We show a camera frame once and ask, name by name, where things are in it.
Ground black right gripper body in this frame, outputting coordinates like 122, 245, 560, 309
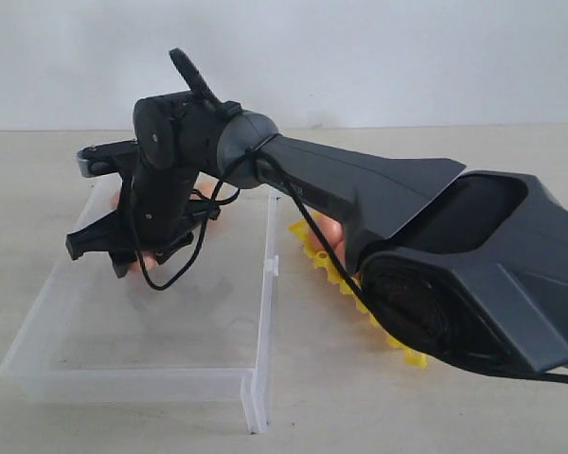
131, 188, 213, 247

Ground brown egg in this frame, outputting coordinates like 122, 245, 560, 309
190, 174, 227, 202
128, 252, 158, 273
110, 192, 120, 209
309, 214, 344, 253

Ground brown egg fifth row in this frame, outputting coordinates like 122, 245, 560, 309
334, 239, 360, 277

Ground clear plastic tray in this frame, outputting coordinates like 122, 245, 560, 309
0, 188, 278, 433

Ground yellow plastic egg tray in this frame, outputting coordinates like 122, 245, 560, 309
287, 212, 432, 370

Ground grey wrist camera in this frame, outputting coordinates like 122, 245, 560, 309
77, 140, 140, 178

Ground black camera cable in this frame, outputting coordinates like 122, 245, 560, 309
122, 46, 568, 388

